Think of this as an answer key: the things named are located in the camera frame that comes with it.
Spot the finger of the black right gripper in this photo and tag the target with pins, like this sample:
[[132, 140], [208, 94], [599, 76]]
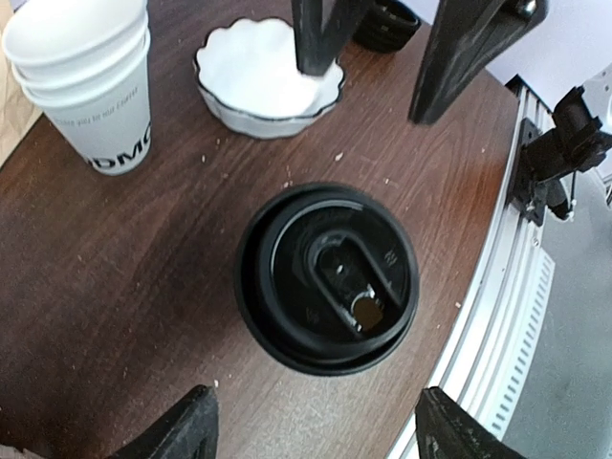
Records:
[[319, 43], [465, 37]]

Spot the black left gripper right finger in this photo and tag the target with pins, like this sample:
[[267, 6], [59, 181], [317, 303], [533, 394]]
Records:
[[444, 430]]

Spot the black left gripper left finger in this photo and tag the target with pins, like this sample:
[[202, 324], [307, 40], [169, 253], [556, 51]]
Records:
[[189, 429]]

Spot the black plastic cup lid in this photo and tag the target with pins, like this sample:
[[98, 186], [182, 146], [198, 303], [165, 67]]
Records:
[[326, 280]]

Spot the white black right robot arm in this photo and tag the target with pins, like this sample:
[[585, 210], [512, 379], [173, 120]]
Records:
[[579, 141]]

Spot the brown paper takeout bag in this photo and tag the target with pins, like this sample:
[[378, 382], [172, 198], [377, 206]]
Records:
[[17, 113]]

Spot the stack of black cup lids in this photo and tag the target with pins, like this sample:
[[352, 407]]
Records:
[[387, 27]]

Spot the white scalloped dish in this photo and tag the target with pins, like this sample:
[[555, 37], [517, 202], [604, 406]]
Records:
[[246, 74]]

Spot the stack of white paper cups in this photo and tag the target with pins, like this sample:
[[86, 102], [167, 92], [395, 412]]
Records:
[[84, 64]]

